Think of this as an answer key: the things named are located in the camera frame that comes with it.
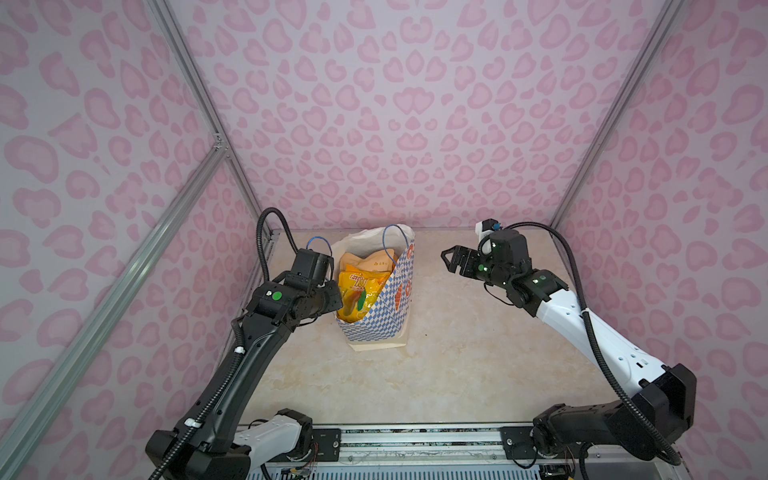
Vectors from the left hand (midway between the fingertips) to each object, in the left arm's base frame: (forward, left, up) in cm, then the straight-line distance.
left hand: (334, 291), depth 73 cm
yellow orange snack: (+2, -5, -2) cm, 6 cm away
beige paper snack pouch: (+11, -12, -2) cm, 16 cm away
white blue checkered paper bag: (-5, -13, -9) cm, 17 cm away
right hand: (+9, -30, +3) cm, 32 cm away
